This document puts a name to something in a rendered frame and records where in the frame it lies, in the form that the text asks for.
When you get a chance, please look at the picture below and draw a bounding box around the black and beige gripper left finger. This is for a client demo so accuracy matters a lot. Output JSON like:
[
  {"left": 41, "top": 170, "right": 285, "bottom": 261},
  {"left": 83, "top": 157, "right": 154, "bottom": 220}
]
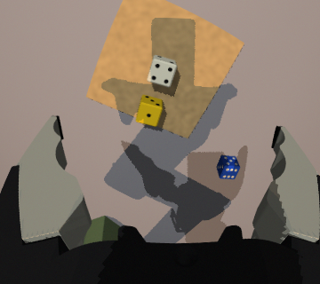
[{"left": 0, "top": 115, "right": 92, "bottom": 284}]

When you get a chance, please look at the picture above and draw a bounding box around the tan mat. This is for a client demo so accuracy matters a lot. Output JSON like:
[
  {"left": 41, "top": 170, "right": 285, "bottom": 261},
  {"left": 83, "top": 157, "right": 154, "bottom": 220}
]
[{"left": 86, "top": 0, "right": 244, "bottom": 138}]

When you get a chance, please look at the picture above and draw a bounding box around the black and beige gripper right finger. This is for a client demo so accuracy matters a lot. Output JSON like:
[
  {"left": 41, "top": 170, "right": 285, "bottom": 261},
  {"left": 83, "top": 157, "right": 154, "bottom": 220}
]
[{"left": 251, "top": 126, "right": 320, "bottom": 284}]

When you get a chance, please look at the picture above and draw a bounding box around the yellow die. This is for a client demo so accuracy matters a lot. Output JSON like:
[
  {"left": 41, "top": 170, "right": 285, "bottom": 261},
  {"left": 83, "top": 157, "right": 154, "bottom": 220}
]
[{"left": 136, "top": 95, "right": 163, "bottom": 127}]

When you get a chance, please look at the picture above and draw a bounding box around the grey die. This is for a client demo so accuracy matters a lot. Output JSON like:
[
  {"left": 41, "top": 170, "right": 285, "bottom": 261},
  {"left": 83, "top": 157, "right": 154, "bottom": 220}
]
[{"left": 148, "top": 55, "right": 177, "bottom": 87}]

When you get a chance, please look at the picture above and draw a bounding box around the blue die with white pips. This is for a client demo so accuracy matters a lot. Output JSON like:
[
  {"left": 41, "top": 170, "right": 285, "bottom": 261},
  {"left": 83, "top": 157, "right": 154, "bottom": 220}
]
[{"left": 217, "top": 155, "right": 240, "bottom": 179}]

